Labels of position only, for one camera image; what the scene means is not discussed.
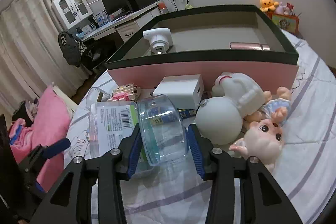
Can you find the white glass-door cabinet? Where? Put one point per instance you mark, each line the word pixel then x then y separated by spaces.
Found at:
pixel 71 12

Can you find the orange toy storage box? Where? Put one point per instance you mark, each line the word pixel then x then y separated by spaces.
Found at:
pixel 285 22

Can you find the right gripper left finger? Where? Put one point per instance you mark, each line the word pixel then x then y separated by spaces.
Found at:
pixel 118 164

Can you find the clear round plastic container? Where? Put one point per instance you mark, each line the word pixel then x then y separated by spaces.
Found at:
pixel 162 131

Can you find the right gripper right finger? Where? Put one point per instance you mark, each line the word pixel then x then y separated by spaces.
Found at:
pixel 214 164

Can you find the black jacket on chair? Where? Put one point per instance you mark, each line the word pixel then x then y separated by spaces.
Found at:
pixel 72 48

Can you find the blue small box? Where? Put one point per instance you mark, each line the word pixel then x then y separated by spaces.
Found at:
pixel 185 113

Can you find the white desk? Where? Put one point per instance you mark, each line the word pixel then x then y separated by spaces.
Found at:
pixel 126 26

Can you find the clear box with label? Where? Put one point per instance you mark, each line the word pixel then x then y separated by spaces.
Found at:
pixel 109 123

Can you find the white round-head doll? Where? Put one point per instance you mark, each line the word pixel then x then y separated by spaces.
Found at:
pixel 220 118

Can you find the red topped water bottle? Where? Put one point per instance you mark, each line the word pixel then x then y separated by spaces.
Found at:
pixel 163 8

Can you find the black computer monitor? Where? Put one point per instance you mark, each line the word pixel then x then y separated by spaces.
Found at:
pixel 112 6

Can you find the pink black storage box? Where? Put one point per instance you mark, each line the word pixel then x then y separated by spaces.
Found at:
pixel 201 46

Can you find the white small camera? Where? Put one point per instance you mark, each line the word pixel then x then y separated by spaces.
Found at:
pixel 160 40

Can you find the white power adapter box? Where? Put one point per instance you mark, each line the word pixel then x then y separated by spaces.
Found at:
pixel 185 92

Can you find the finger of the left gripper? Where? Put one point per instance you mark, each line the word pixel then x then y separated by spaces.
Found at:
pixel 56 148

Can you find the beige curtain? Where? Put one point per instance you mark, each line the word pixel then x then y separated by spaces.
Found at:
pixel 31 58

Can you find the pink flat case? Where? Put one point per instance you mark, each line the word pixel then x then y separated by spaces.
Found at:
pixel 249 46

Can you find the orange octopus plush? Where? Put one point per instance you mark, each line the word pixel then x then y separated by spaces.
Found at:
pixel 268 5

